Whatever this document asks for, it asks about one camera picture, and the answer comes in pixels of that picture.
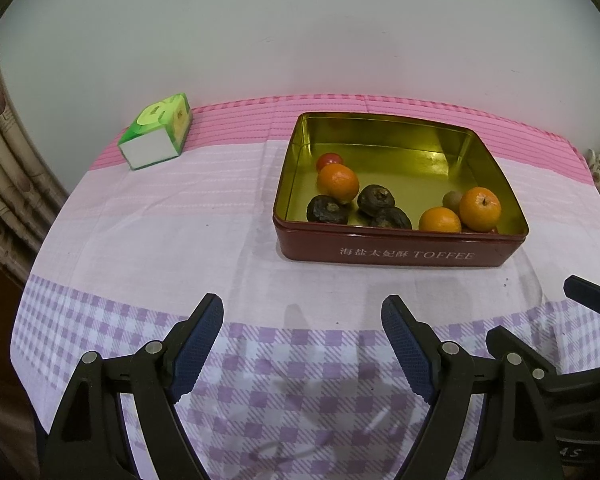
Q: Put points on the pink and purple checked tablecloth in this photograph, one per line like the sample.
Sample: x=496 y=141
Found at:
x=180 y=235

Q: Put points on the green tissue box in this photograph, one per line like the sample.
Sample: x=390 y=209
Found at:
x=147 y=152

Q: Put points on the orange citrus fruit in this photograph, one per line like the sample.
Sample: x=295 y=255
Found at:
x=480 y=207
x=439 y=221
x=337 y=184

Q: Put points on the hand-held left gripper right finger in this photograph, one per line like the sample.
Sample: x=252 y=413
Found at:
x=410 y=355

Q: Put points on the dark red metal tin box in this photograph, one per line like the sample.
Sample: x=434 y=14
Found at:
x=395 y=255

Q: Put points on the small green-brown round fruit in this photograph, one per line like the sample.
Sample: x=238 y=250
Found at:
x=450 y=199

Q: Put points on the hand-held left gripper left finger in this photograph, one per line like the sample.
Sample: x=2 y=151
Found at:
x=197 y=355

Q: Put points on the dark brown wrinkled fruit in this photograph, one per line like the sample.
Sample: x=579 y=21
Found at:
x=392 y=221
x=325 y=209
x=375 y=199

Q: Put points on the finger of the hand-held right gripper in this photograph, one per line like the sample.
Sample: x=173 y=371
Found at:
x=592 y=297
x=570 y=382

